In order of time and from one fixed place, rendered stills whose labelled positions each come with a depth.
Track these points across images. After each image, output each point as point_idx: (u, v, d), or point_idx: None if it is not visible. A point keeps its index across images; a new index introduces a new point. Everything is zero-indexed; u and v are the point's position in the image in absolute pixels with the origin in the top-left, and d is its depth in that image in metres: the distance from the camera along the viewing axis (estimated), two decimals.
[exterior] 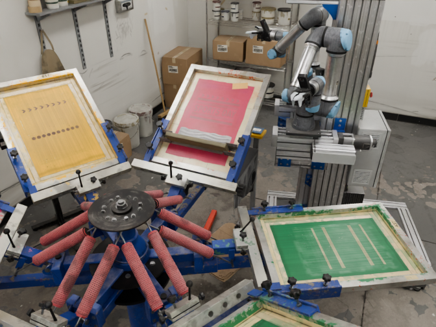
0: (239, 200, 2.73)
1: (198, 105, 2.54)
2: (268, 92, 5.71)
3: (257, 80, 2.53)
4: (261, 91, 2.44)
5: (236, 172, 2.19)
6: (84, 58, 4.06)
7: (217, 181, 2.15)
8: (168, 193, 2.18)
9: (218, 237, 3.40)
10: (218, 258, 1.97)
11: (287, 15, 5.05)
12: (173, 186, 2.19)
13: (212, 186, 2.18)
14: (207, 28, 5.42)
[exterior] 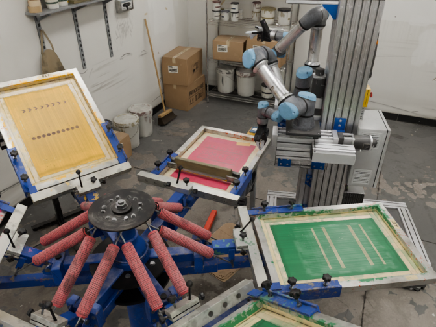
0: None
1: (205, 150, 2.82)
2: (268, 92, 5.71)
3: (259, 142, 2.91)
4: (263, 146, 2.80)
5: (238, 192, 2.32)
6: (84, 58, 4.06)
7: (220, 192, 2.25)
8: (171, 196, 2.23)
9: (218, 237, 3.40)
10: (218, 258, 1.97)
11: (287, 15, 5.05)
12: (177, 192, 2.26)
13: (214, 198, 2.26)
14: (207, 28, 5.42)
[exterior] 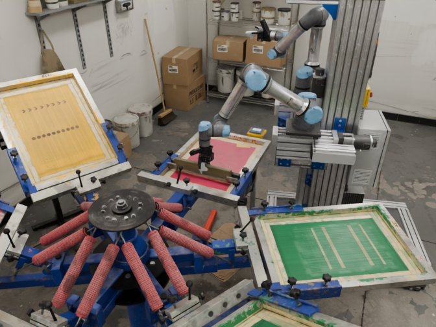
0: None
1: None
2: None
3: (259, 144, 2.92)
4: (263, 148, 2.80)
5: (238, 193, 2.32)
6: (84, 58, 4.06)
7: (220, 193, 2.26)
8: (171, 196, 2.23)
9: (218, 237, 3.40)
10: (218, 258, 1.97)
11: (287, 15, 5.05)
12: (177, 192, 2.26)
13: (214, 198, 2.26)
14: (207, 28, 5.42)
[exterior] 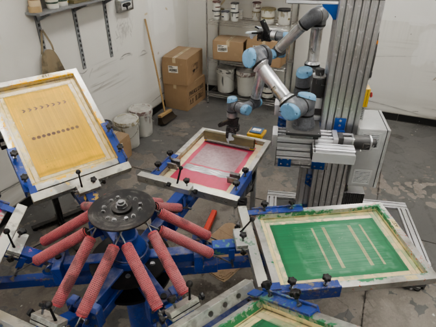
0: None
1: None
2: (268, 92, 5.71)
3: (259, 144, 2.92)
4: (263, 148, 2.80)
5: (238, 193, 2.32)
6: (84, 58, 4.06)
7: (220, 193, 2.26)
8: (171, 196, 2.23)
9: (218, 237, 3.40)
10: (218, 258, 1.97)
11: (287, 15, 5.05)
12: (177, 192, 2.26)
13: (214, 198, 2.26)
14: (207, 28, 5.42)
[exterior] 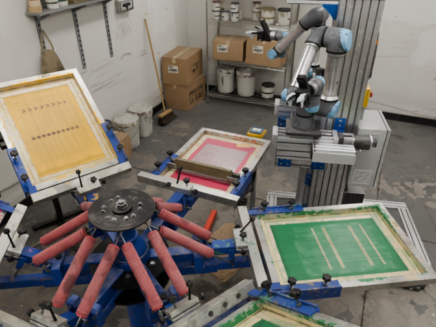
0: None
1: None
2: (268, 92, 5.71)
3: (259, 144, 2.92)
4: (263, 148, 2.80)
5: (238, 193, 2.32)
6: (84, 58, 4.06)
7: (220, 193, 2.26)
8: (171, 196, 2.23)
9: (218, 237, 3.40)
10: (218, 258, 1.97)
11: (287, 15, 5.05)
12: (177, 192, 2.26)
13: (214, 198, 2.26)
14: (207, 28, 5.42)
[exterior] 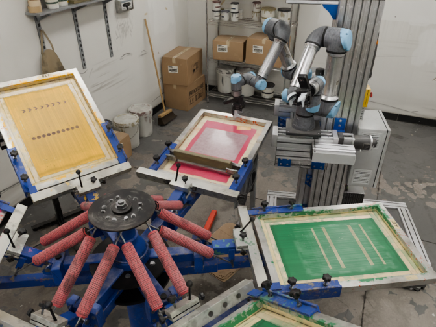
0: None
1: None
2: (268, 92, 5.71)
3: (260, 125, 2.83)
4: (263, 131, 2.72)
5: (238, 186, 2.29)
6: (84, 58, 4.06)
7: (219, 188, 2.23)
8: (170, 194, 2.22)
9: (218, 237, 3.40)
10: (218, 258, 1.97)
11: (287, 15, 5.05)
12: (176, 190, 2.24)
13: (214, 194, 2.24)
14: (207, 28, 5.42)
